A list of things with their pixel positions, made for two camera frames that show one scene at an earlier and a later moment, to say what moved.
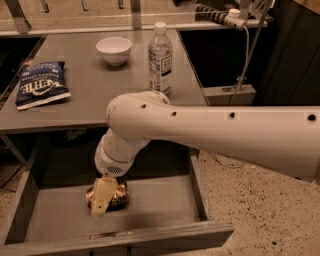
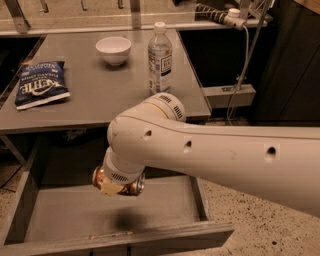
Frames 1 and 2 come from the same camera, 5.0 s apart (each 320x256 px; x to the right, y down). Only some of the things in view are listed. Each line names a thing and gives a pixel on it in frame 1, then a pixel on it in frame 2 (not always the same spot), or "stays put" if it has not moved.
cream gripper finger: x=104 y=190 → x=110 y=188
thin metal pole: x=253 y=48 stays put
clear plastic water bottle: x=160 y=60 stays put
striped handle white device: x=231 y=17 stays put
